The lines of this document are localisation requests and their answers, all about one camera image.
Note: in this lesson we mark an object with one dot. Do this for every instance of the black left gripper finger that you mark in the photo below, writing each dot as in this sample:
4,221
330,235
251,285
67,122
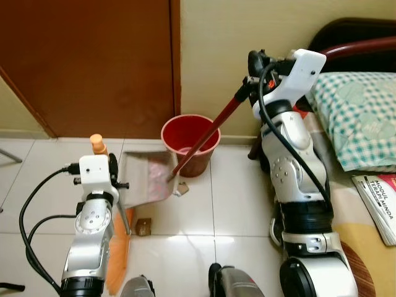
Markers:
122,184

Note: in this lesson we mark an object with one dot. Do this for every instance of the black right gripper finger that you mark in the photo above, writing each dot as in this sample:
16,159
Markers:
247,88

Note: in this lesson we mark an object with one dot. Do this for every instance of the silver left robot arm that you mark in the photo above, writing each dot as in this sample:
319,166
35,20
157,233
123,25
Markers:
91,219

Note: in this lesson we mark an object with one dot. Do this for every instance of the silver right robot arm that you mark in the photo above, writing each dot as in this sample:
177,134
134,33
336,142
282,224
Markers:
292,176

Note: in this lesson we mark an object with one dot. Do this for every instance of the small brown debris block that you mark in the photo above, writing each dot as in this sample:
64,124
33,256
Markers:
144,227

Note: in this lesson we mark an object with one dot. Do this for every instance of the white crumpled paper scrap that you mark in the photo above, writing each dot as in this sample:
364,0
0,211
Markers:
182,189

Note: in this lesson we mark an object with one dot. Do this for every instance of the red plastic bucket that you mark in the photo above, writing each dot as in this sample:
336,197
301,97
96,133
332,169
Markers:
199,162

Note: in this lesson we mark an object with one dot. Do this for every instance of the black headboard panel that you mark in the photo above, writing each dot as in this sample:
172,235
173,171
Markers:
352,30

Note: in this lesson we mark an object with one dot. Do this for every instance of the grey left robot leg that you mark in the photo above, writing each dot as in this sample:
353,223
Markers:
137,288

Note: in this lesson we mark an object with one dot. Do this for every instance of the grey robot leg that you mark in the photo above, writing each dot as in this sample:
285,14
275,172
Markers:
228,281
137,288

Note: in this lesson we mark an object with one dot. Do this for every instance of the grey metal furniture leg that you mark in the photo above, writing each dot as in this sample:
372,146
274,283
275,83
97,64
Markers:
9,155

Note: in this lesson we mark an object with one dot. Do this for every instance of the brown wooden door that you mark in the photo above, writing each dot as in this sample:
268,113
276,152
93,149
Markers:
86,62

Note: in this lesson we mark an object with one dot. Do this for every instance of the white and red book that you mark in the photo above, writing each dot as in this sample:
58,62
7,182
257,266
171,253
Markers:
378,207

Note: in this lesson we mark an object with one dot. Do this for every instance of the green checked pillow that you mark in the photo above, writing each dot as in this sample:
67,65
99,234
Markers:
359,117

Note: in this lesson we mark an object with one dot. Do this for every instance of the grey right robot leg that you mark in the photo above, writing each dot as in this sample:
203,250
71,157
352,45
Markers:
228,281

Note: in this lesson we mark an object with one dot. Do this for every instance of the yellow patterned bed sheet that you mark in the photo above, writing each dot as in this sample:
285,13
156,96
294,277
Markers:
371,260

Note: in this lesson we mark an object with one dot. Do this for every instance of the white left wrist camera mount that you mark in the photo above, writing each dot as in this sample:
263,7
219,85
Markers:
94,173

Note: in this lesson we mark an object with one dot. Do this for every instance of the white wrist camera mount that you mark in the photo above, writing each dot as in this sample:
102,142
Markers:
301,77
94,173

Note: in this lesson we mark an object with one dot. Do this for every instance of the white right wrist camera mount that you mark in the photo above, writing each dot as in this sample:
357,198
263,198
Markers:
301,77

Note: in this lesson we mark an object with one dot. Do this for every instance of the dark red bed frame tube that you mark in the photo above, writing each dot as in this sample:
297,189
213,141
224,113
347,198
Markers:
365,46

